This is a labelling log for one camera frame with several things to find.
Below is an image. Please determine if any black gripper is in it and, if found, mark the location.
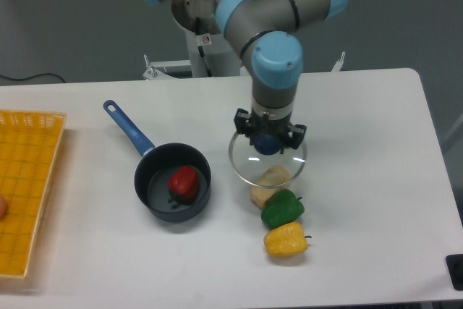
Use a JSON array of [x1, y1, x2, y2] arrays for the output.
[[234, 108, 307, 153]]

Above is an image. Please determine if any glass pot lid blue knob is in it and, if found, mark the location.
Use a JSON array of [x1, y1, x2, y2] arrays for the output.
[[229, 132, 307, 186]]

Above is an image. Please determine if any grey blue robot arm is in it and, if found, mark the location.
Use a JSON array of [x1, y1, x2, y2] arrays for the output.
[[146, 0, 349, 156]]

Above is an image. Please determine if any beige bread loaf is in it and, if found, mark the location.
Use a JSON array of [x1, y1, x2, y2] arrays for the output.
[[250, 165, 291, 209]]

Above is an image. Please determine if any green bell pepper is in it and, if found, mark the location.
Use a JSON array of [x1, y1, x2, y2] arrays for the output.
[[260, 189, 305, 229]]

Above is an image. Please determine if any red bell pepper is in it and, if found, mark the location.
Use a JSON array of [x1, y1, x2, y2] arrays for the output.
[[168, 166, 200, 205]]

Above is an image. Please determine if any yellow bell pepper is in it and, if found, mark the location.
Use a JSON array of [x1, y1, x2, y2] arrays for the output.
[[263, 221, 309, 258]]

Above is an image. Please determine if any black device at table edge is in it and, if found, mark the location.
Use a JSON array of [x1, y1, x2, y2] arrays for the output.
[[446, 254, 463, 291]]

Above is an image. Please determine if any yellow woven basket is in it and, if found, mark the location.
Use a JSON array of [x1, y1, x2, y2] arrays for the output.
[[1, 109, 67, 279]]

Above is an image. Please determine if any orange round item in basket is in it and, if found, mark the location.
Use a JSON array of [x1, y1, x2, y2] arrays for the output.
[[0, 195, 8, 219]]

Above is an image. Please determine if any white bracket behind table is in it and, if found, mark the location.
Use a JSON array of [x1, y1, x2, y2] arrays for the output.
[[331, 51, 346, 72]]

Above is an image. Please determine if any dark pot blue handle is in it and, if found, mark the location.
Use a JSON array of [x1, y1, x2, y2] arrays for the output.
[[103, 100, 211, 222]]

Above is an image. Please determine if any black cable on floor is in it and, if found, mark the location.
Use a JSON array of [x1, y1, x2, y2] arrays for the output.
[[0, 72, 67, 83]]

